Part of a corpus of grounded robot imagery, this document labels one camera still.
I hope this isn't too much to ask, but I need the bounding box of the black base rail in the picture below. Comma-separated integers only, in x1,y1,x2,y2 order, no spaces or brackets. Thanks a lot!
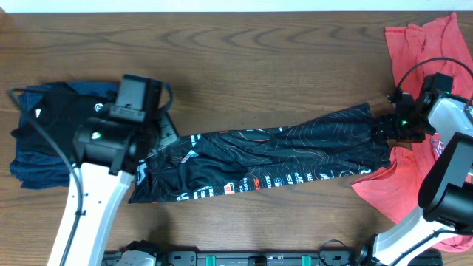
99,240,360,266

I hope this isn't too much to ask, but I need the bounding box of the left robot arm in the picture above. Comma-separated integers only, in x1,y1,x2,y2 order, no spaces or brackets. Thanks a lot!
47,75,178,265

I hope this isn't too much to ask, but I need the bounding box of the black patterned jersey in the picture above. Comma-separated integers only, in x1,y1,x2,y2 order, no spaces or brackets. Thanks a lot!
129,103,390,204

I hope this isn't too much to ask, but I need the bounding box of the folded navy blue garment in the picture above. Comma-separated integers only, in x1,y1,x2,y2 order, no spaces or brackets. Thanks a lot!
9,81,123,191

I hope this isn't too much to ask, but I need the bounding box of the red t-shirt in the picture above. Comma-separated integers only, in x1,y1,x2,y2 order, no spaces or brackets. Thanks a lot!
349,12,473,253

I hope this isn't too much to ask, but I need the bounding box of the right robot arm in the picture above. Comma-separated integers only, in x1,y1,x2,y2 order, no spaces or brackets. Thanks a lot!
354,73,472,265

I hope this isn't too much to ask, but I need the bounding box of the folded black polo shirt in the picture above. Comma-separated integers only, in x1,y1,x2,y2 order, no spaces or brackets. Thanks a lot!
28,81,118,157

